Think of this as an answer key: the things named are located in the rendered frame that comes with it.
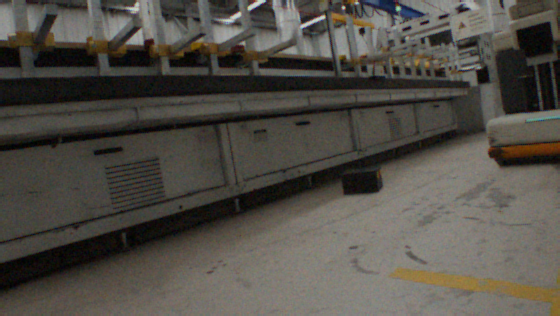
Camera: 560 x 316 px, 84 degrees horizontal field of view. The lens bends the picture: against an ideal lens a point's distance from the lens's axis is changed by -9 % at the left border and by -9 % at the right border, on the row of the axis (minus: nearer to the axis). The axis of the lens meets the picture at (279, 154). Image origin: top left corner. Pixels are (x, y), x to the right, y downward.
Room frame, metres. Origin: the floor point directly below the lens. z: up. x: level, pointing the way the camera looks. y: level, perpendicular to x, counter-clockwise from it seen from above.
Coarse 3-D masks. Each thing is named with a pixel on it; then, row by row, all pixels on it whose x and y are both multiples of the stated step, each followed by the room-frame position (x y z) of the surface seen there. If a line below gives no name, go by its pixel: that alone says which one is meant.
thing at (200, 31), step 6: (198, 30) 1.24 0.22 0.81; (204, 30) 1.25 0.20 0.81; (186, 36) 1.30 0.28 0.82; (192, 36) 1.27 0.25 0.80; (198, 36) 1.26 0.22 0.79; (180, 42) 1.34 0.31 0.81; (186, 42) 1.31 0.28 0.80; (192, 42) 1.32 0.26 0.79; (174, 48) 1.38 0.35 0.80; (180, 48) 1.37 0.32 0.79; (150, 60) 1.54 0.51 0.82; (156, 60) 1.50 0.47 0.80; (156, 66) 1.54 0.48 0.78
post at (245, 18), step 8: (240, 0) 1.74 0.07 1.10; (240, 8) 1.75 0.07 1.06; (248, 8) 1.75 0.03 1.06; (240, 16) 1.75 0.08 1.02; (248, 16) 1.75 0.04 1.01; (248, 24) 1.74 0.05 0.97; (248, 40) 1.74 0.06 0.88; (248, 48) 1.74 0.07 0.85; (248, 64) 1.76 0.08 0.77; (256, 64) 1.75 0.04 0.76
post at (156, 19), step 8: (152, 0) 1.38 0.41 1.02; (152, 8) 1.39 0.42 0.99; (152, 16) 1.40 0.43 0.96; (160, 16) 1.40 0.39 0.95; (152, 24) 1.40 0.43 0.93; (160, 24) 1.40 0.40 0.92; (160, 32) 1.40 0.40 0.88; (160, 40) 1.39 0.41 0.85; (160, 56) 1.38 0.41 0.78; (160, 64) 1.39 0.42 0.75; (168, 64) 1.41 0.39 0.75
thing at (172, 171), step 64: (0, 64) 1.16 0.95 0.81; (64, 64) 1.32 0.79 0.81; (128, 64) 1.50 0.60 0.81; (192, 64) 1.74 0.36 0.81; (320, 64) 2.48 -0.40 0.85; (128, 128) 1.47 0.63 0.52; (192, 128) 1.73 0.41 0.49; (256, 128) 2.03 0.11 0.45; (320, 128) 2.45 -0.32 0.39; (384, 128) 3.11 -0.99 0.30; (448, 128) 4.24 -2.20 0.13; (0, 192) 1.14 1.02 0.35; (64, 192) 1.29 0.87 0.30; (128, 192) 1.46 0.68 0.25; (192, 192) 1.69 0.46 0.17; (256, 192) 1.97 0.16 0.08; (0, 256) 1.08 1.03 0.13; (64, 256) 1.25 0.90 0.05
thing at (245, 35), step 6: (246, 30) 1.43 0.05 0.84; (252, 30) 1.41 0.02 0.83; (234, 36) 1.49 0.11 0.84; (240, 36) 1.46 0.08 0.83; (246, 36) 1.43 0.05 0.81; (252, 36) 1.44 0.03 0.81; (228, 42) 1.52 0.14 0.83; (234, 42) 1.49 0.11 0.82; (240, 42) 1.50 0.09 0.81; (222, 48) 1.56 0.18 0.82; (228, 48) 1.56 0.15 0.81; (198, 60) 1.70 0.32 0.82; (204, 60) 1.70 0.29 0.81
